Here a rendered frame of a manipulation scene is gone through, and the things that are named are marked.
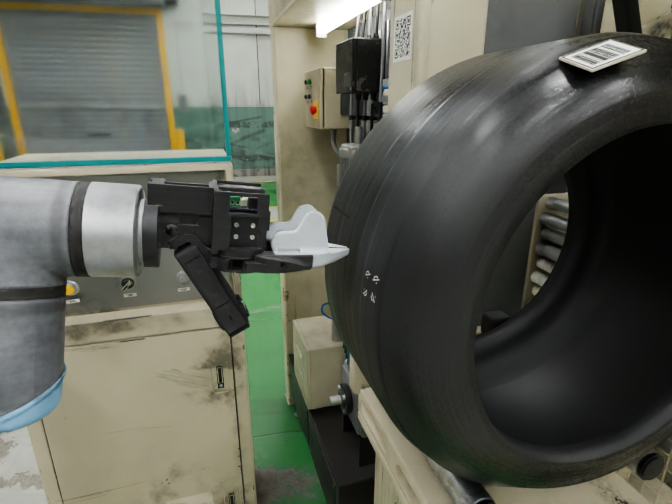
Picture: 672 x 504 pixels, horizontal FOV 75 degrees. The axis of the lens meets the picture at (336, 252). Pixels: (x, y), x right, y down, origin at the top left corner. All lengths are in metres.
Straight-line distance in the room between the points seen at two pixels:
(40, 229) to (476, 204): 0.38
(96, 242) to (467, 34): 0.66
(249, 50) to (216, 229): 9.25
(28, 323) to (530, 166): 0.46
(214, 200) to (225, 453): 1.10
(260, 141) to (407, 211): 9.15
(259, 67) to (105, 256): 9.25
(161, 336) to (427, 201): 0.92
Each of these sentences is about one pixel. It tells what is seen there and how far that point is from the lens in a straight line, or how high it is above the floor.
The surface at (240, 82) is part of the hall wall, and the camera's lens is 9.60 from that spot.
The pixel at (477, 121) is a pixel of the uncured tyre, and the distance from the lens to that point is 0.45.
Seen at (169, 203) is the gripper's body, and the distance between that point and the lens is 0.45.
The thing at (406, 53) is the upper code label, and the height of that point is 1.48.
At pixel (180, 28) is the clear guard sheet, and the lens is 1.12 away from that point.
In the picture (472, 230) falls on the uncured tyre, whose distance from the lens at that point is 0.42.
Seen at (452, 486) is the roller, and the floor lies 0.91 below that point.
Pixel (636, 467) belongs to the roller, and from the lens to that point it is 0.83.
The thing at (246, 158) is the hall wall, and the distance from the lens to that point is 9.57.
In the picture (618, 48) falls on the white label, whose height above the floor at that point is 1.45.
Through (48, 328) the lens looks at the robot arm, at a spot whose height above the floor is 1.21.
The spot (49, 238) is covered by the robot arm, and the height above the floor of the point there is 1.29.
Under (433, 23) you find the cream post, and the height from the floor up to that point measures 1.52.
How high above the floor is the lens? 1.39
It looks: 18 degrees down
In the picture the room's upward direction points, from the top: straight up
